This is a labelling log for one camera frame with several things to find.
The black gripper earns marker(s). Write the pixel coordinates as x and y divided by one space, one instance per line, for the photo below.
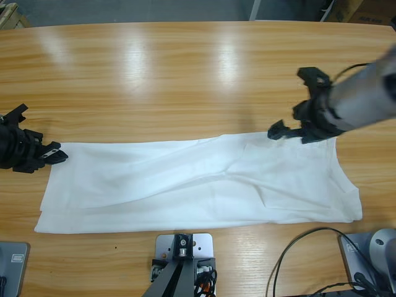
18 151
318 117

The white t-shirt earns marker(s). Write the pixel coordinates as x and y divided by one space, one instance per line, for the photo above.
154 185

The white upright pole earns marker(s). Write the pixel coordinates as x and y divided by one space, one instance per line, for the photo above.
255 9

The white slanted leg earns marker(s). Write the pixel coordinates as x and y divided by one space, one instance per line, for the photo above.
328 10

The brown cardboard box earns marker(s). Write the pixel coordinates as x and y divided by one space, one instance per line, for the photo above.
343 12

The dark printed box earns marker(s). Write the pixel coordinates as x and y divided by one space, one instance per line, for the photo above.
371 15

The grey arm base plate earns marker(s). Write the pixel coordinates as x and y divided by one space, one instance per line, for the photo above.
351 269
14 278

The dark camera post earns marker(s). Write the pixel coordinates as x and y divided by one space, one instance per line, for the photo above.
173 281

